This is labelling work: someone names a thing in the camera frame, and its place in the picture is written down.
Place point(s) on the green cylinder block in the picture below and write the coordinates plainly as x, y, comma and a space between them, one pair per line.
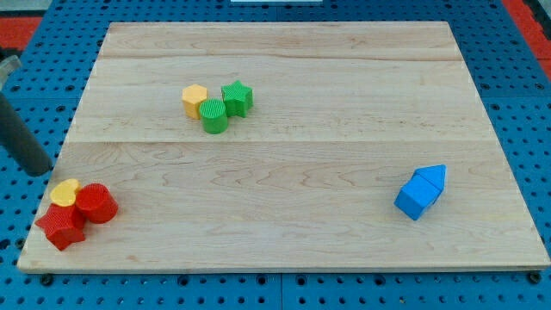
213, 116

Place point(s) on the wooden board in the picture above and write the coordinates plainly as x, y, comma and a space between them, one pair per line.
343, 114

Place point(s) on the yellow hexagon block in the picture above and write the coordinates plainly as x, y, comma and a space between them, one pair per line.
192, 97

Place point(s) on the red star block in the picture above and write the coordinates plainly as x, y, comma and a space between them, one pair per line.
62, 226

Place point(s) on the yellow heart block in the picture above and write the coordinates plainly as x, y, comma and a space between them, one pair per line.
64, 194

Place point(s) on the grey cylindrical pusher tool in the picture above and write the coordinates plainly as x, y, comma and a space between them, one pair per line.
20, 143

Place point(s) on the blue cube block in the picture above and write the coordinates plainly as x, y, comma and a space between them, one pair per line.
416, 196

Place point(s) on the green star block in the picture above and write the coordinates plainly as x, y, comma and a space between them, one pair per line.
238, 99

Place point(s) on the blue triangular prism block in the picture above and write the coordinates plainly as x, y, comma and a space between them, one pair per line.
432, 181

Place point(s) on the red cylinder block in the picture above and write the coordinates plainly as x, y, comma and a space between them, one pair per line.
96, 203

